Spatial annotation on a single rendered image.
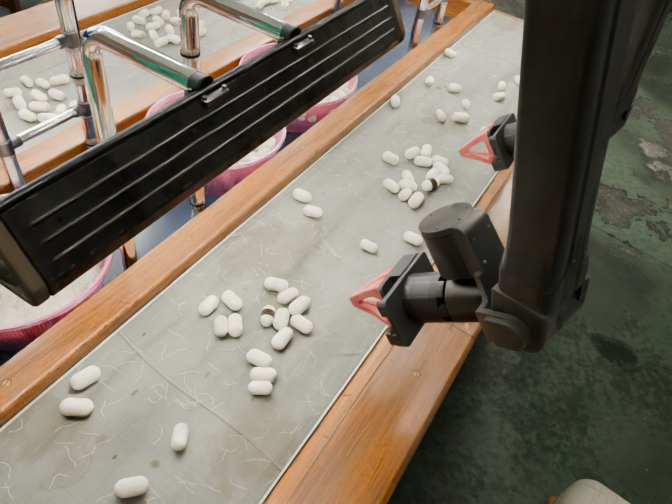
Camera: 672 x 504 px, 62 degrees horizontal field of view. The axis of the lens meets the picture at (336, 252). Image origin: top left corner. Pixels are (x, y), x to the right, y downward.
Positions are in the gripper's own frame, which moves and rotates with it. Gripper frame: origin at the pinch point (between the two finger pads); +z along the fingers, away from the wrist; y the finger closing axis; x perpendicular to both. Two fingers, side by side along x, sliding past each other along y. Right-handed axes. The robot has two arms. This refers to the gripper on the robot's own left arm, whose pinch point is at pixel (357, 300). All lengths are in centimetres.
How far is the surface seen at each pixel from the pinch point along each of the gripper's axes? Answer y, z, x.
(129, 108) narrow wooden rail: -20, 53, -33
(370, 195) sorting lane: -32.2, 18.3, 0.0
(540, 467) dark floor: -49, 22, 95
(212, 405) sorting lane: 17.2, 14.6, 2.8
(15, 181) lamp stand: 8, 48, -32
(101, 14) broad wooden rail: -44, 79, -55
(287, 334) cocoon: 3.7, 11.9, 2.6
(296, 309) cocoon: -0.7, 13.2, 1.7
